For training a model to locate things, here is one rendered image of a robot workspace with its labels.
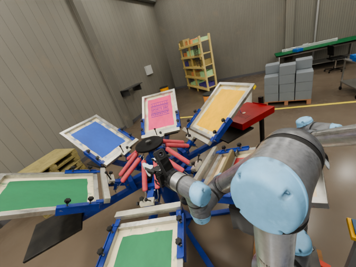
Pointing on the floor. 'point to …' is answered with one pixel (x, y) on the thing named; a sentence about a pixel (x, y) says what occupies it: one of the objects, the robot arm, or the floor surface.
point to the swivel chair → (334, 58)
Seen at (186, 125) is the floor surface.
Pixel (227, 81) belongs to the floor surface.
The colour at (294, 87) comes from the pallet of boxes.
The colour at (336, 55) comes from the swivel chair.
